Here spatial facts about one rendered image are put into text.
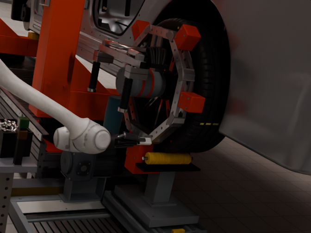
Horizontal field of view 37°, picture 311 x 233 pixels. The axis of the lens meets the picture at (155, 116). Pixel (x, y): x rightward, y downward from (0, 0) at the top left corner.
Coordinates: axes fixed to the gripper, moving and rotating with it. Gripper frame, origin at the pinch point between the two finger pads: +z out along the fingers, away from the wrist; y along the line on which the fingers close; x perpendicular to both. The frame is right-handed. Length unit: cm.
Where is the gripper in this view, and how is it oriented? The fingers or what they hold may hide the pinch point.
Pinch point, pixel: (144, 141)
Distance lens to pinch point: 207.4
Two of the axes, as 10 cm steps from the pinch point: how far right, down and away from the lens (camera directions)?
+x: -2.1, -8.9, 4.1
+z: 8.4, 0.6, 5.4
